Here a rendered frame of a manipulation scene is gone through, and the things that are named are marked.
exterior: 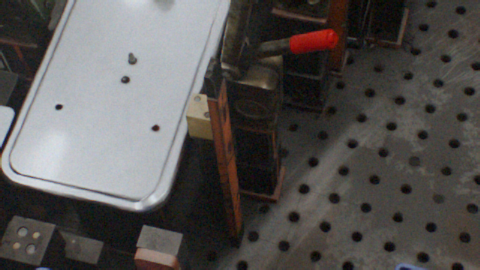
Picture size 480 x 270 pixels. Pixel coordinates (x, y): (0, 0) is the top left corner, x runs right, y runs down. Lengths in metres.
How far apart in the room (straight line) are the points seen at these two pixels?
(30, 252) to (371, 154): 0.63
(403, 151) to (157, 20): 0.47
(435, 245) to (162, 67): 0.50
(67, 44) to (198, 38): 0.17
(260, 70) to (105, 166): 0.23
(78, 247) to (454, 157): 0.65
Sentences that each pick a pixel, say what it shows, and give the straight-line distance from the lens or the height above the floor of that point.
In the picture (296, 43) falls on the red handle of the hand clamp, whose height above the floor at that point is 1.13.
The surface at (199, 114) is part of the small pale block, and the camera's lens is 1.08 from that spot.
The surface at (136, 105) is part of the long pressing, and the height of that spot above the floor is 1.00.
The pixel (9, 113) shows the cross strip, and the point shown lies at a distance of 1.21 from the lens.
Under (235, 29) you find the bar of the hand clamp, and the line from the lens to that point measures 1.04.
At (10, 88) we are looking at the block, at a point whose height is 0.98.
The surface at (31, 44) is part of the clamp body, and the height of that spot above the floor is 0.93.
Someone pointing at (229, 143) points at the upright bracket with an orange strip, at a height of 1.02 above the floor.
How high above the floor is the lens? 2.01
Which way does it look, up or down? 62 degrees down
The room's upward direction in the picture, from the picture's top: 7 degrees counter-clockwise
